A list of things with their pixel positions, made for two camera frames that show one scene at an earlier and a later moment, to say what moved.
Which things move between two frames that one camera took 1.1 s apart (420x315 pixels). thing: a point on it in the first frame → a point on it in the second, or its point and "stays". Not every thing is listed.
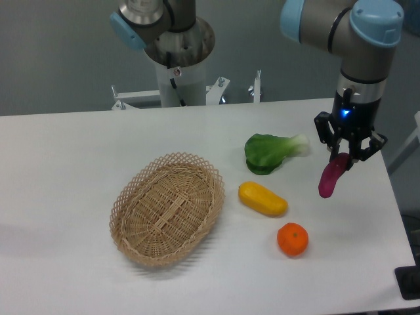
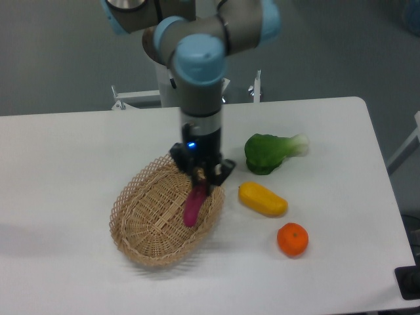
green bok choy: [264, 153] stays
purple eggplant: [331, 174] → [193, 204]
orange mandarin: [293, 239] stays
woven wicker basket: [165, 209] stays
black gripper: [355, 112] → [203, 148]
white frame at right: [409, 146] stays
